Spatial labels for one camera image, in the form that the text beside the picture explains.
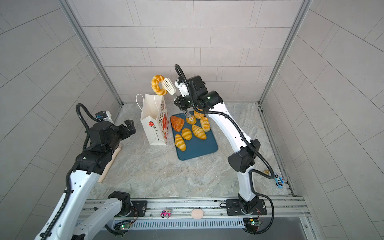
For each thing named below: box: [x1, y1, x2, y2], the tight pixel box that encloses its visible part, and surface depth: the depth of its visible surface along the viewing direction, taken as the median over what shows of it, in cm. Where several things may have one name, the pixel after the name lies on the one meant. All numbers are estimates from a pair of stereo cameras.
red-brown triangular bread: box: [170, 116, 185, 132], surface depth 102 cm
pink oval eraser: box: [191, 209, 204, 220], surface depth 70 cm
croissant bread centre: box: [191, 124, 207, 140], surface depth 98 cm
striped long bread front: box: [174, 134, 187, 152], surface depth 93 cm
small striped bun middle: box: [181, 128, 193, 141], surface depth 97 cm
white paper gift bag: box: [135, 93, 170, 146], surface depth 88 cm
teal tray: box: [172, 111, 219, 161], surface depth 97 cm
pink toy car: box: [160, 209, 172, 219], surface depth 69 cm
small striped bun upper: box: [186, 115, 197, 125], surface depth 104 cm
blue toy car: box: [274, 173, 284, 189], surface depth 80 cm
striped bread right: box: [200, 116, 211, 132], surface depth 101 cm
